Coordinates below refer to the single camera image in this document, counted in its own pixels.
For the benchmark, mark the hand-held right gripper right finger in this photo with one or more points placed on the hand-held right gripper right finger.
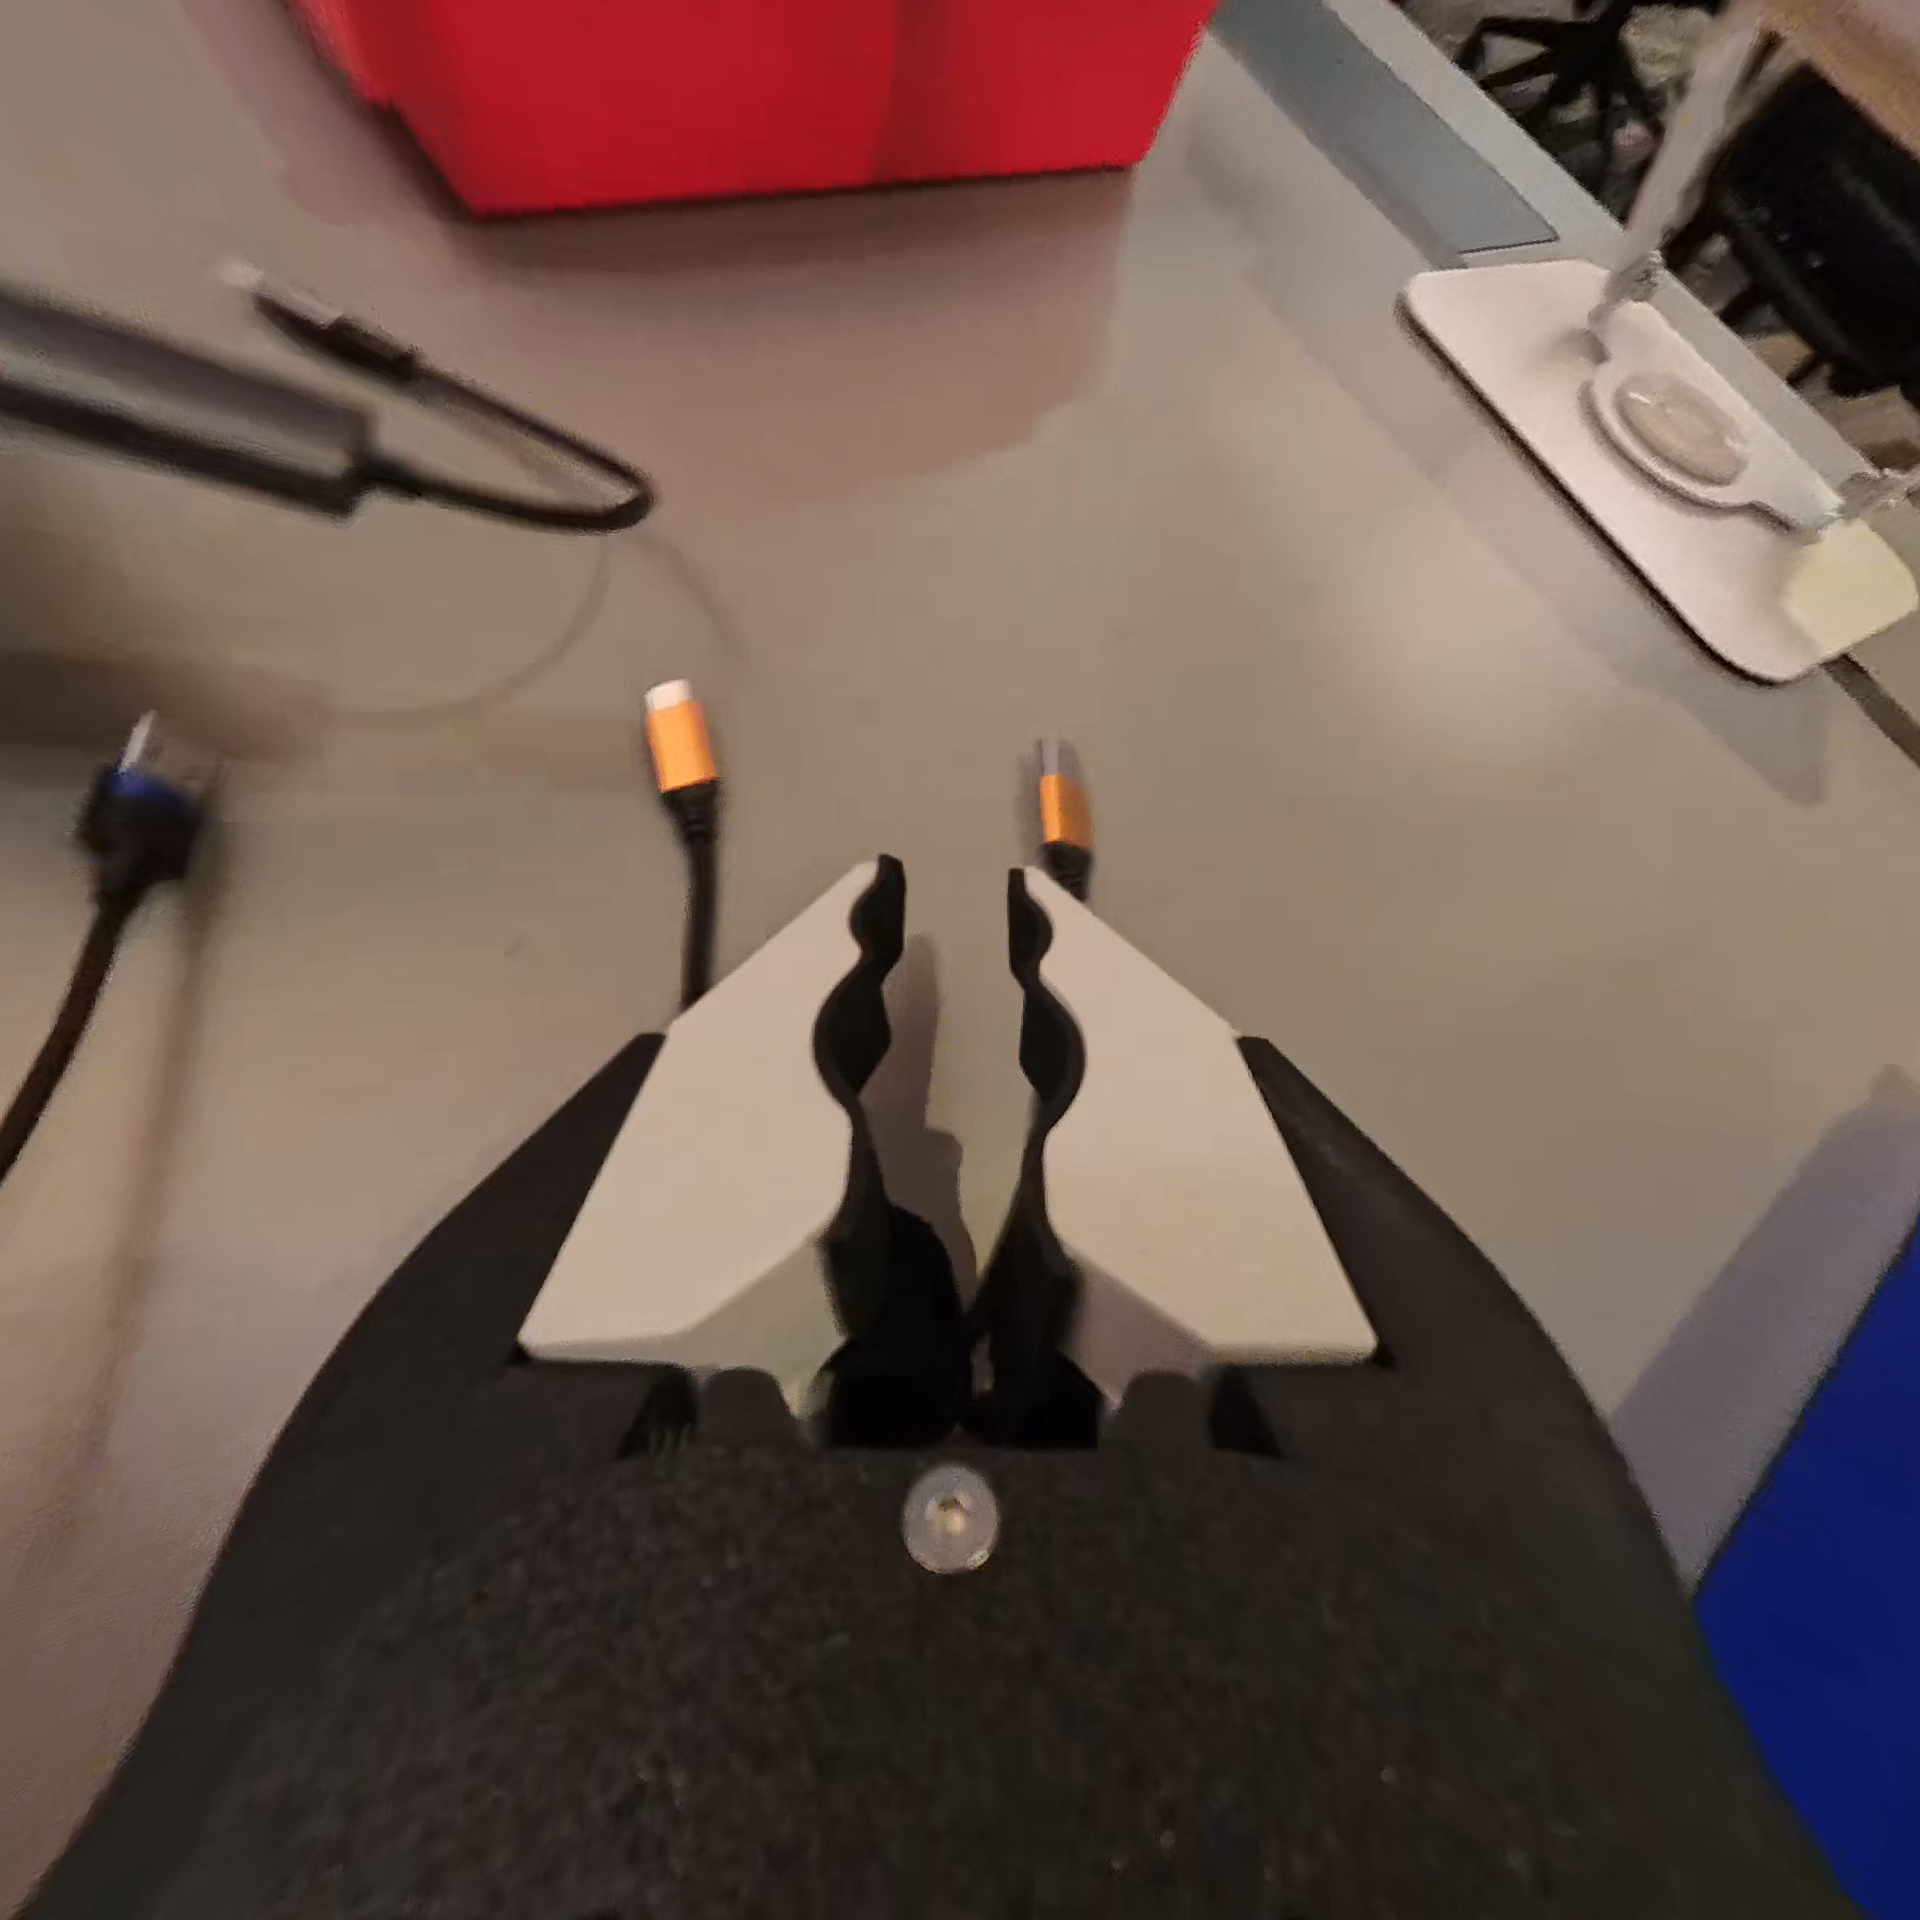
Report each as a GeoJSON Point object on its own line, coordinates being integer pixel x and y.
{"type": "Point", "coordinates": [1184, 1171]}

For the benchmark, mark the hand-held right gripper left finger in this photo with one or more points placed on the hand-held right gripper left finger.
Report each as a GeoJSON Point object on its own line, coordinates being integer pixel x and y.
{"type": "Point", "coordinates": [704, 1154]}

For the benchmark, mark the blue storage bin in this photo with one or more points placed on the blue storage bin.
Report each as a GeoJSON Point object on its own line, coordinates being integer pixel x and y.
{"type": "Point", "coordinates": [1829, 1576]}

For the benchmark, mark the dark grey USB hub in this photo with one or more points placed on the dark grey USB hub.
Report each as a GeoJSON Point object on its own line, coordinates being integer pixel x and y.
{"type": "Point", "coordinates": [181, 404]}

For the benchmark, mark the red storage bin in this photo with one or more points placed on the red storage bin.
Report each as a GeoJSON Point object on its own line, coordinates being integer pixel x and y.
{"type": "Point", "coordinates": [750, 89]}

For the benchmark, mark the grey desk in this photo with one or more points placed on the grey desk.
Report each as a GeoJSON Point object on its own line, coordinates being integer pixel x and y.
{"type": "Point", "coordinates": [1201, 524]}

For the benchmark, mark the white lamp stand base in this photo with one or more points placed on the white lamp stand base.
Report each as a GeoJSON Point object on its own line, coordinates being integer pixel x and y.
{"type": "Point", "coordinates": [1576, 435]}

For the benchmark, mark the black office chair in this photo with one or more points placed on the black office chair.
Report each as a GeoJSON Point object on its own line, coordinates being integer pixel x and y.
{"type": "Point", "coordinates": [1815, 225]}

